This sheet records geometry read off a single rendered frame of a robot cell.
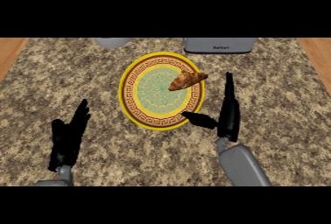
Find grey appliance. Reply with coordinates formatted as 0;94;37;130
182;38;259;55

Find brown croissant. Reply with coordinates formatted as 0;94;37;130
167;71;210;92

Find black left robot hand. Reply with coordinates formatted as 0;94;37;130
46;98;92;172

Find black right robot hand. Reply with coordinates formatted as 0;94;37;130
180;71;242;143

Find grey round container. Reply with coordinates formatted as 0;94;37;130
93;38;133;49

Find yellow patterned plate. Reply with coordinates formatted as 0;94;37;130
118;51;207;132

